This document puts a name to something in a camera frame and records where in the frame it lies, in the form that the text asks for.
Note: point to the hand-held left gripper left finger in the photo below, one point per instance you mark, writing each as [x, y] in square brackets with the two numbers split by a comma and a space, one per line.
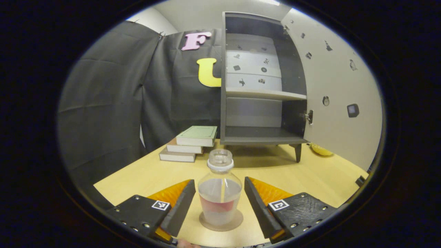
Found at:
[179, 210]

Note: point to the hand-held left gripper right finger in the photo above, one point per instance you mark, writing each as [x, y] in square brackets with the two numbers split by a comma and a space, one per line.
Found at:
[262, 210]

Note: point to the round brown coaster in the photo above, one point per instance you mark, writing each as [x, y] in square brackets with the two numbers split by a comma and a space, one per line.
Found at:
[236, 222]

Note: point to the clear plastic bottle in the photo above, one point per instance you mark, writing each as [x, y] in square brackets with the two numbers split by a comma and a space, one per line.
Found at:
[219, 199]

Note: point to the light grey cabinet door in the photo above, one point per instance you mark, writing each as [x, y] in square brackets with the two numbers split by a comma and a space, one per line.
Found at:
[337, 137]

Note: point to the metal cabinet door hinge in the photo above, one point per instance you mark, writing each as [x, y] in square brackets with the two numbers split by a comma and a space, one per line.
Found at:
[285, 29]
[309, 117]

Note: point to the brown cover book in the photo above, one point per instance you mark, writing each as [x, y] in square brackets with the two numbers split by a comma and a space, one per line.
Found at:
[184, 148]

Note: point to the green book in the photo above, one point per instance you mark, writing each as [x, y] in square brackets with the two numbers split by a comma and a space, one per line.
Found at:
[198, 132]

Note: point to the yellow lemon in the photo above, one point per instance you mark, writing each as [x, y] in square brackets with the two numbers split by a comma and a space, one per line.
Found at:
[321, 150]

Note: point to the black backdrop cloth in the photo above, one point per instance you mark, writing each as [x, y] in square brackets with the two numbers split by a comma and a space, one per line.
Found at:
[110, 103]

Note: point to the ceiling light panel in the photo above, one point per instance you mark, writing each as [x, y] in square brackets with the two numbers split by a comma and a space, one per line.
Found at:
[270, 2]

